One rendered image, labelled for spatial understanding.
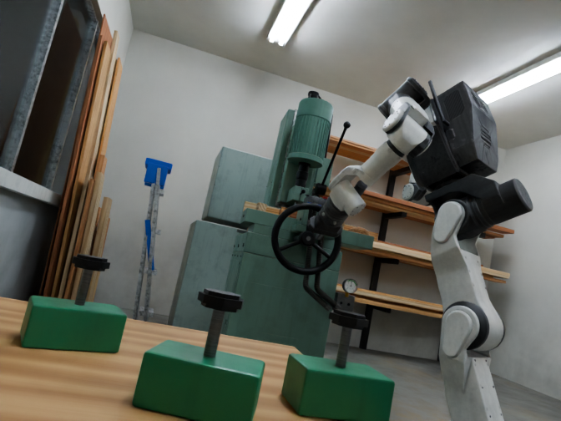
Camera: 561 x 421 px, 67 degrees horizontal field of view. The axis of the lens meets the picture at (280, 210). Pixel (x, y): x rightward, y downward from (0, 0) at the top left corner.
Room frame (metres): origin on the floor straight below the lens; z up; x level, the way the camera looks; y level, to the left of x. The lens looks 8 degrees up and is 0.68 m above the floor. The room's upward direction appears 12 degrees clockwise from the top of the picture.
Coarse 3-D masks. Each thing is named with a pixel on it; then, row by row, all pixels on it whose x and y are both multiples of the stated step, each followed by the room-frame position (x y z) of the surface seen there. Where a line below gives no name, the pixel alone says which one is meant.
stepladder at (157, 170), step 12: (156, 168) 2.49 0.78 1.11; (168, 168) 2.51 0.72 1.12; (144, 180) 2.48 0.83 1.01; (156, 180) 2.49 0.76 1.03; (156, 192) 2.49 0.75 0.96; (156, 204) 2.49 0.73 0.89; (156, 216) 2.51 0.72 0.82; (144, 240) 2.50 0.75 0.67; (144, 252) 2.50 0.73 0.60; (144, 264) 2.66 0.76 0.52; (144, 312) 2.51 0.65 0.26
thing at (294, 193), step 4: (292, 188) 2.00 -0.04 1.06; (296, 188) 1.96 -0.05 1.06; (300, 188) 1.96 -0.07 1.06; (304, 188) 1.97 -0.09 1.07; (292, 192) 1.98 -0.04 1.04; (296, 192) 1.96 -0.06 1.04; (300, 192) 1.96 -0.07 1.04; (288, 196) 2.07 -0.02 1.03; (292, 196) 1.96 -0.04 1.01; (296, 196) 1.96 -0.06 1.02; (300, 196) 1.96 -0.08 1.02; (304, 196) 1.97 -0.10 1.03; (288, 200) 2.05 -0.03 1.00; (292, 200) 2.00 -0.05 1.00; (296, 200) 1.97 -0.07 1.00; (300, 200) 1.97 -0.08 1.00
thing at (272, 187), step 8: (288, 112) 2.18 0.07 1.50; (288, 120) 2.18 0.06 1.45; (280, 128) 2.32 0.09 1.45; (288, 128) 2.18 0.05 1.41; (280, 136) 2.24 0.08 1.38; (288, 136) 2.18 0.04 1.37; (280, 144) 2.18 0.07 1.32; (280, 152) 2.17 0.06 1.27; (272, 160) 2.38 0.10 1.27; (280, 160) 2.18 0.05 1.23; (272, 168) 2.31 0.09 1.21; (280, 168) 2.18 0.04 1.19; (272, 176) 2.23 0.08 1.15; (280, 176) 2.18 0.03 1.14; (312, 176) 2.21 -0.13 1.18; (272, 184) 2.18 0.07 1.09; (312, 184) 2.21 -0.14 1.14; (272, 192) 2.17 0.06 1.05; (264, 200) 2.35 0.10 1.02; (272, 200) 2.18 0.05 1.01; (280, 208) 2.18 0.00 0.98
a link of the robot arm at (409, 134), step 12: (408, 120) 1.13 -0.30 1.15; (396, 132) 1.14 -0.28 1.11; (408, 132) 1.13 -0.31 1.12; (420, 132) 1.14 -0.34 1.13; (384, 144) 1.17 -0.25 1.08; (396, 144) 1.14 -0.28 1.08; (408, 144) 1.14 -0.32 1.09; (420, 144) 1.15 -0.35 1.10; (372, 156) 1.20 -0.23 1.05; (384, 156) 1.17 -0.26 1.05; (396, 156) 1.16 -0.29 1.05; (372, 168) 1.20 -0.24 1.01; (384, 168) 1.19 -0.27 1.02
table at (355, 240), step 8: (248, 208) 1.81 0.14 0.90; (248, 216) 1.81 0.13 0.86; (256, 216) 1.82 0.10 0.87; (264, 216) 1.82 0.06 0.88; (272, 216) 1.83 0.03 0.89; (248, 224) 1.93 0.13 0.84; (264, 224) 1.83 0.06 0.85; (272, 224) 1.83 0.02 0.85; (288, 224) 1.84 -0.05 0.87; (296, 224) 1.75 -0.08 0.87; (296, 232) 1.84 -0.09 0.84; (344, 232) 1.89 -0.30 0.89; (352, 232) 1.89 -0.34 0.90; (344, 240) 1.89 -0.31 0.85; (352, 240) 1.89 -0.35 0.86; (360, 240) 1.90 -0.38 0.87; (368, 240) 1.91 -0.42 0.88; (352, 248) 2.08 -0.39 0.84; (360, 248) 1.98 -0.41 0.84; (368, 248) 1.91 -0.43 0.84
